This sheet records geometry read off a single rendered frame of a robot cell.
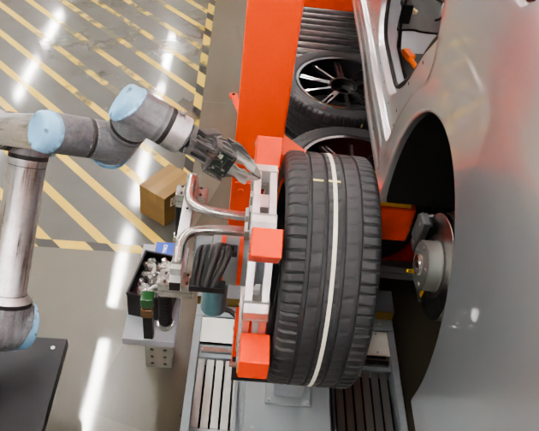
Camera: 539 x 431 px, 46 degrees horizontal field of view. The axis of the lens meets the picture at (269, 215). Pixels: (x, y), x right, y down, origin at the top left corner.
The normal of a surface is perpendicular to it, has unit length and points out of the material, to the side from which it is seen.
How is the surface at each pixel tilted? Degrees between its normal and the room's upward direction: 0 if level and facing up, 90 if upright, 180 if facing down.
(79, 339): 0
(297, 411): 0
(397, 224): 90
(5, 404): 0
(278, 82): 90
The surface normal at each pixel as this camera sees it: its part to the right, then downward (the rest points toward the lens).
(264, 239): 0.07, -0.20
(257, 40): -0.02, 0.68
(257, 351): 0.11, -0.73
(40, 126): -0.70, -0.05
